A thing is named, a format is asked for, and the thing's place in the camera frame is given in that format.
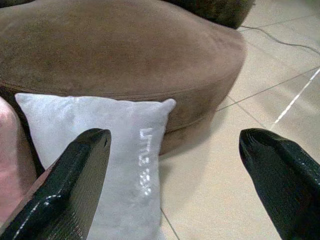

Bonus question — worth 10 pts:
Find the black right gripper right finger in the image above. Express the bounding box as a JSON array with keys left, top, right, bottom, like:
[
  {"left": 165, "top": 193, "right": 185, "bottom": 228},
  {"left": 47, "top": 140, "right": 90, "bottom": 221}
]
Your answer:
[{"left": 239, "top": 127, "right": 320, "bottom": 240}]

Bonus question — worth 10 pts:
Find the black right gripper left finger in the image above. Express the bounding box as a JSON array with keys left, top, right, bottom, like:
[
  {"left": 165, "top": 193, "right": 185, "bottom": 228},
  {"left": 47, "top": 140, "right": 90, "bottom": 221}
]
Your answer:
[{"left": 0, "top": 128, "right": 112, "bottom": 240}]

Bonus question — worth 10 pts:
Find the grey square pillow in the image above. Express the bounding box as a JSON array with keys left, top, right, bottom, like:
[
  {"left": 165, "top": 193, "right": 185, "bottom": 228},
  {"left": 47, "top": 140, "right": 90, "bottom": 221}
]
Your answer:
[{"left": 14, "top": 92, "right": 177, "bottom": 240}]

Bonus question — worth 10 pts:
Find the pink pillow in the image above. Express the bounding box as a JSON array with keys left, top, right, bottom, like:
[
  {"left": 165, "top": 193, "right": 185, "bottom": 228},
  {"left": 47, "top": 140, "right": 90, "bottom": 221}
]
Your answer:
[{"left": 0, "top": 96, "right": 47, "bottom": 223}]

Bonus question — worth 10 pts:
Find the brown round sofa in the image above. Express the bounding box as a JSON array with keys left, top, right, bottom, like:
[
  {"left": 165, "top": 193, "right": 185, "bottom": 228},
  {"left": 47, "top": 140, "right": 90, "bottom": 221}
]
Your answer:
[{"left": 0, "top": 0, "right": 248, "bottom": 156}]

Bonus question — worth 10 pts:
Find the dark fuzzy furniture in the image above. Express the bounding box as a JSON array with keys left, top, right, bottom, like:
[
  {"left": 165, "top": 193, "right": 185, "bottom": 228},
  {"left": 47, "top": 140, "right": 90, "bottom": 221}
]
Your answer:
[{"left": 163, "top": 0, "right": 253, "bottom": 30}]

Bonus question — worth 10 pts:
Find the thin grey floor cable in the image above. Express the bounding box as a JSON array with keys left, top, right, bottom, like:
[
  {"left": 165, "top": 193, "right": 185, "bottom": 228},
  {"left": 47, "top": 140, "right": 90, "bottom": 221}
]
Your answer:
[{"left": 238, "top": 24, "right": 320, "bottom": 55}]

